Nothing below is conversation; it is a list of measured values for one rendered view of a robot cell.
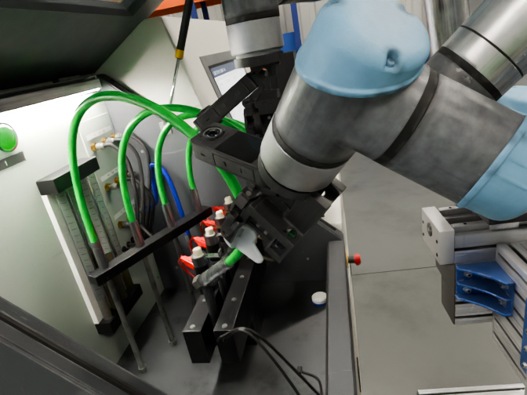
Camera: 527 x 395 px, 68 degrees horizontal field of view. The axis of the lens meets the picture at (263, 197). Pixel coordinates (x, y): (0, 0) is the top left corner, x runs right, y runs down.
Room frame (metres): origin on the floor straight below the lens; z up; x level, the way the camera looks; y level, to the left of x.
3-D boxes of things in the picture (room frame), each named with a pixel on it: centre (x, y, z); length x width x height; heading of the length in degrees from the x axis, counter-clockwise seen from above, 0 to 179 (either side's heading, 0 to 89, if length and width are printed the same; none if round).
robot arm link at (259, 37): (0.58, -0.03, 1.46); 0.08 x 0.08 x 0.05
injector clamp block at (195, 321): (0.75, 0.11, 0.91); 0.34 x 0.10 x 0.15; 167
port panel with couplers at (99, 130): (0.93, 0.34, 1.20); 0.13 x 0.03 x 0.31; 167
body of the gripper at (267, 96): (0.58, -0.04, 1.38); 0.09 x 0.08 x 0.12; 77
